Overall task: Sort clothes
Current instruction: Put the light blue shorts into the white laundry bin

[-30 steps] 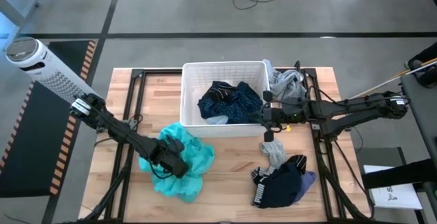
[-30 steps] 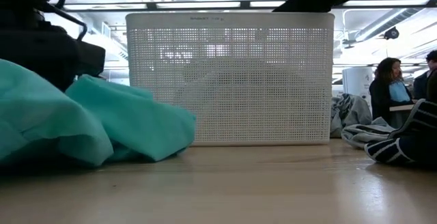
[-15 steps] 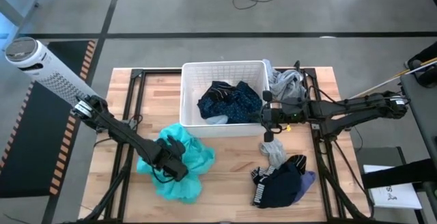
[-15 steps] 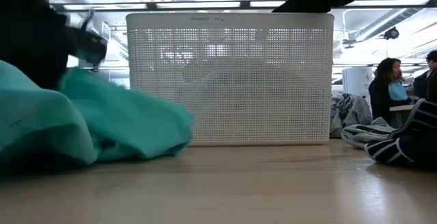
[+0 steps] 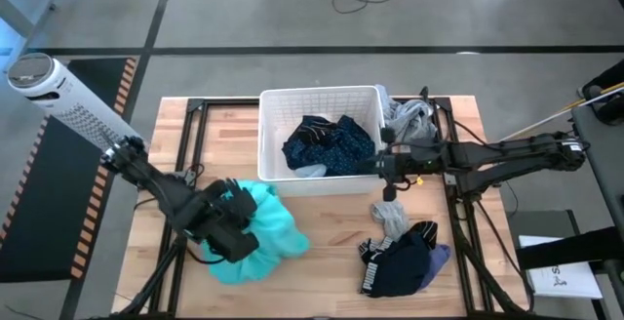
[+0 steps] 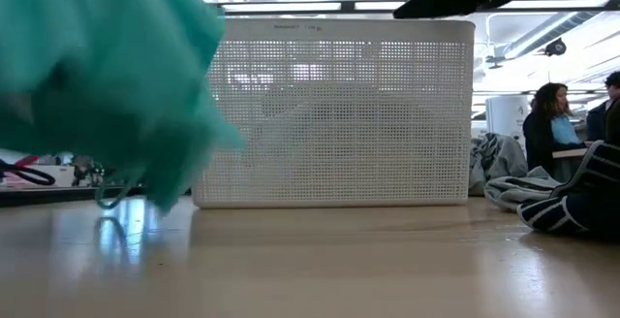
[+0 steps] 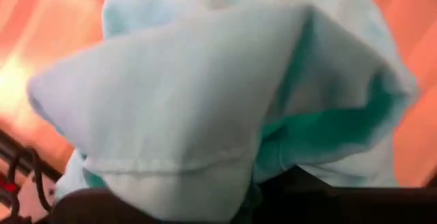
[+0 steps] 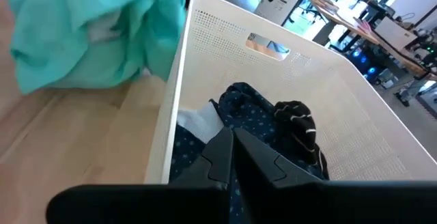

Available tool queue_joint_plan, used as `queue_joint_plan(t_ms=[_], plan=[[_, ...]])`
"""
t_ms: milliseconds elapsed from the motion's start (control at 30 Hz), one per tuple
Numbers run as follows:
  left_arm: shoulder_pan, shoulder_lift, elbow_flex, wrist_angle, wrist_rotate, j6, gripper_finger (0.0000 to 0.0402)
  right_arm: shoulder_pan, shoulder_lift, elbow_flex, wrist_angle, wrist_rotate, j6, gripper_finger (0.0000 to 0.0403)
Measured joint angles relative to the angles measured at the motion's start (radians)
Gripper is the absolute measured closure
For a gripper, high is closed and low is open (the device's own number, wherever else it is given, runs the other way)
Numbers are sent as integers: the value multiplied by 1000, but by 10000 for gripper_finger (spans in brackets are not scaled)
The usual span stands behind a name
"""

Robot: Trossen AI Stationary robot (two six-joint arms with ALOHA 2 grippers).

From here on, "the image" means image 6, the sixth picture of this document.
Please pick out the white perforated plastic basket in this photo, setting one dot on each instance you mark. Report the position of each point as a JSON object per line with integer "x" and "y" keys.
{"x": 339, "y": 129}

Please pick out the robot with green lights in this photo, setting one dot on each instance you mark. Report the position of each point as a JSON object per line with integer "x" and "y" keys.
{"x": 84, "y": 172}

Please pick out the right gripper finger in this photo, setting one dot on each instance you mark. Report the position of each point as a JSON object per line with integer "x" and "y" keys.
{"x": 450, "y": 0}

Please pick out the person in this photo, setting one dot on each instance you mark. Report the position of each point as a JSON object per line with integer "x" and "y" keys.
{"x": 540, "y": 143}
{"x": 605, "y": 119}

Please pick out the red object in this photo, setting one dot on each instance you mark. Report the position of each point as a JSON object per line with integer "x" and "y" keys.
{"x": 26, "y": 159}

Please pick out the navy white-striped Puma garment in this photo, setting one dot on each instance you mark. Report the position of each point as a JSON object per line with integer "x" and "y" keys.
{"x": 596, "y": 197}

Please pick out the teal garment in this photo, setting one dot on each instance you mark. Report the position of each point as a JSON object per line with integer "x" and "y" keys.
{"x": 106, "y": 66}

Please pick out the white column-shaped appliance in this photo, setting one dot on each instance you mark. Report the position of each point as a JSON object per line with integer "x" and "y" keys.
{"x": 506, "y": 114}

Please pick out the black neighbouring table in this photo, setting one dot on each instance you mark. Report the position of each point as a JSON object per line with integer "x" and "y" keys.
{"x": 48, "y": 196}

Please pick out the black ceiling lamp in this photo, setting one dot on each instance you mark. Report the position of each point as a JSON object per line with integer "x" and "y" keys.
{"x": 555, "y": 46}

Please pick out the pale wooden desk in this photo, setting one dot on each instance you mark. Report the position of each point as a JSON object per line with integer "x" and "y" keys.
{"x": 569, "y": 152}

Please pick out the white box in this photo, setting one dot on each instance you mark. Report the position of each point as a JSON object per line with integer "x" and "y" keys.
{"x": 60, "y": 176}

